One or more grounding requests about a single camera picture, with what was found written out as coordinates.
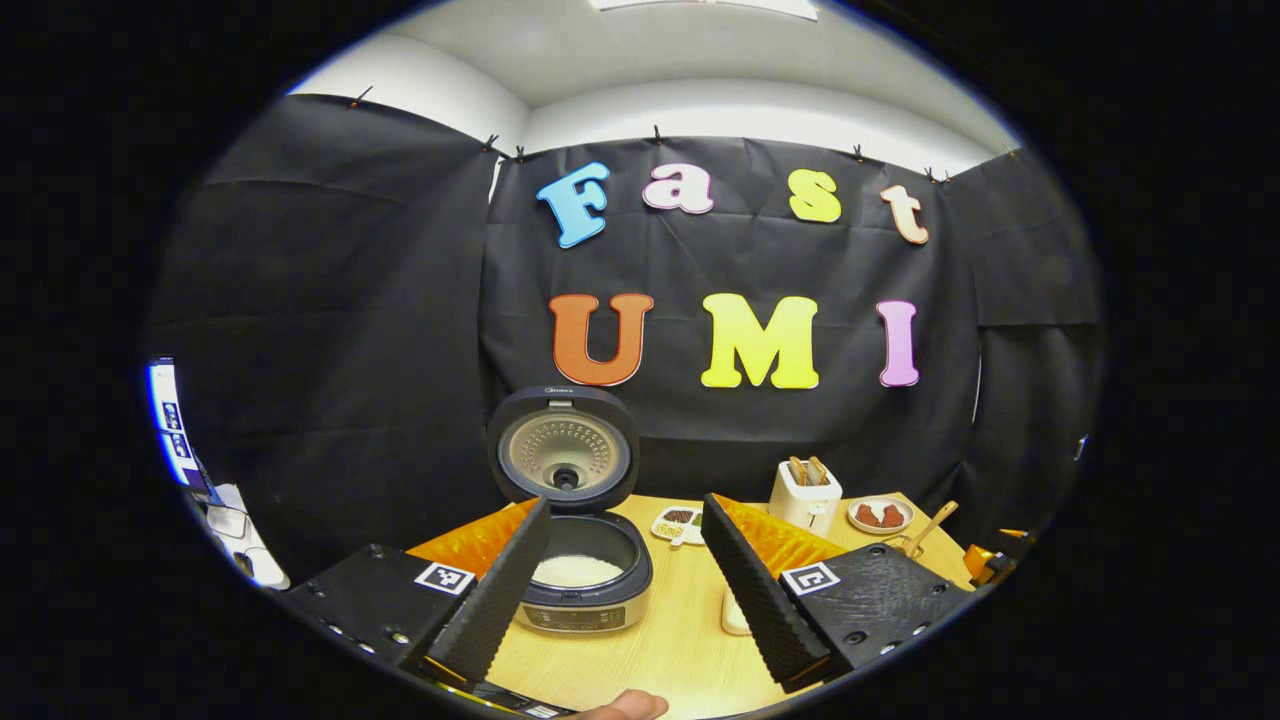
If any grey rice cooker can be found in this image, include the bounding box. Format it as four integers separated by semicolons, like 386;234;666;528
487;385;654;633

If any white rice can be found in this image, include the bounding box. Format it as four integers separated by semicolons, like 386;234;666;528
532;555;626;588

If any white round plate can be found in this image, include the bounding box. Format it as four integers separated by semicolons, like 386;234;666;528
847;497;914;535

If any ceiling light panel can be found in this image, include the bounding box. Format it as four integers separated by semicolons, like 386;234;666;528
590;0;819;21

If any white side desk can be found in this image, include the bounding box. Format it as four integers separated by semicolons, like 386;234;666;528
205;483;291;591

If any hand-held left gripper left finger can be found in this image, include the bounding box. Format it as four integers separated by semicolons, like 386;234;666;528
285;497;553;686

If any wooden spoon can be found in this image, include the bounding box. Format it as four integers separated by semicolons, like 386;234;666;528
903;500;959;557

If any computer monitor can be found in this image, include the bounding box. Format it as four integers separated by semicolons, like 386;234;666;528
148;358;213;493

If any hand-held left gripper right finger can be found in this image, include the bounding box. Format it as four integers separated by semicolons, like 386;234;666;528
700;492;976;694

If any white divided grain dish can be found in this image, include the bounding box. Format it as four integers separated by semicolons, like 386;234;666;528
650;505;706;547

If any white toaster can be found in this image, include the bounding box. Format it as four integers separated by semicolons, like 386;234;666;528
768;460;844;537

